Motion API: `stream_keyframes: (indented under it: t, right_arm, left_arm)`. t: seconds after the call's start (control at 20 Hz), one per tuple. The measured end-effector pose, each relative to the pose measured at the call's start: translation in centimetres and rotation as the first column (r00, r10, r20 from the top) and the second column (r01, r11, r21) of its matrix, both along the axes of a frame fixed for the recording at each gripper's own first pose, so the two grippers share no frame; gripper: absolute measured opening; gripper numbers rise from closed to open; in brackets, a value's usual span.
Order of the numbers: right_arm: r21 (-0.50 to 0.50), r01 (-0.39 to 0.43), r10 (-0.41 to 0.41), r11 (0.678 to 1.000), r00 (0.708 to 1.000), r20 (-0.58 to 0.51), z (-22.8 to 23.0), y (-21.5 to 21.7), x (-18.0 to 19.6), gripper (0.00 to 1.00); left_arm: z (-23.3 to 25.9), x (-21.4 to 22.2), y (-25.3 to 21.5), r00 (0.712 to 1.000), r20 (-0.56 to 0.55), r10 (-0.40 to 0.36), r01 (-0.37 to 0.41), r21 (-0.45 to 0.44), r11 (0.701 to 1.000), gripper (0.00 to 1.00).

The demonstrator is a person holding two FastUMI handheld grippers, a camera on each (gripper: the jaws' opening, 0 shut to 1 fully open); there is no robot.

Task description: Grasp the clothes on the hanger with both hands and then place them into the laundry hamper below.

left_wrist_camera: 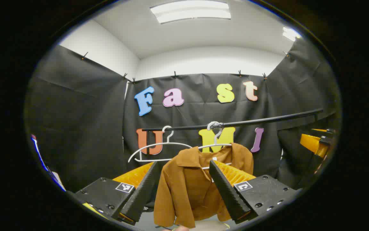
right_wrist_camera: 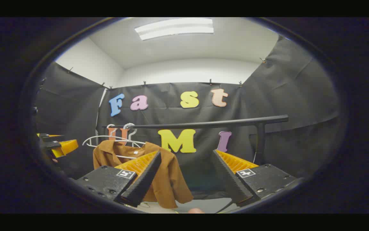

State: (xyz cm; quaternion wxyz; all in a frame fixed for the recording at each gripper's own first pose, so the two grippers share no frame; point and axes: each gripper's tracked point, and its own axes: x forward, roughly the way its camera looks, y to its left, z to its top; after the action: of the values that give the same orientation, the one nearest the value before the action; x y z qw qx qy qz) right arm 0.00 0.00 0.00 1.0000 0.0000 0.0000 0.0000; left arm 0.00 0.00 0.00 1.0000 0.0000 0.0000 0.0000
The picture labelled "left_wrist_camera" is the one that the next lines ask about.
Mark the black clothes rack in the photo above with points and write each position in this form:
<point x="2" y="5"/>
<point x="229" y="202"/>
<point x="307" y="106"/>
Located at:
<point x="268" y="119"/>

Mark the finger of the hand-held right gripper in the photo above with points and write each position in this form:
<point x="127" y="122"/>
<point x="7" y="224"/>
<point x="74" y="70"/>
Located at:
<point x="313" y="143"/>
<point x="321" y="130"/>

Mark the black backdrop cloth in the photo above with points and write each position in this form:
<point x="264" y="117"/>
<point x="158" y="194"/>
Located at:
<point x="75" y="128"/>

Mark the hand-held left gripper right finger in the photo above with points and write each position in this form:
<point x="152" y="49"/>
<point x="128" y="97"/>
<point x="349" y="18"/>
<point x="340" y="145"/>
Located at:
<point x="227" y="192"/>

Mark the small ceiling light panel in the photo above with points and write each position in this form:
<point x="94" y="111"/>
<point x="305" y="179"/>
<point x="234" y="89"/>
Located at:
<point x="291" y="33"/>

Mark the large ceiling light panel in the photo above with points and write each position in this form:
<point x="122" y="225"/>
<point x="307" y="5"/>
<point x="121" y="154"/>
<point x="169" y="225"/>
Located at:
<point x="191" y="11"/>

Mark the brown shirt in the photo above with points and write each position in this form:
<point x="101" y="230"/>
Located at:
<point x="184" y="192"/>

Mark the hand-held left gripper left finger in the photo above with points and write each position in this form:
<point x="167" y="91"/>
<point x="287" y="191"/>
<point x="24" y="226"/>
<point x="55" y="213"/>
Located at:
<point x="139" y="199"/>

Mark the white hanger with wrapped hook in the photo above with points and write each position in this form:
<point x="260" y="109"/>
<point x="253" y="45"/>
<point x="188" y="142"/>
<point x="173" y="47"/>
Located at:
<point x="215" y="124"/>

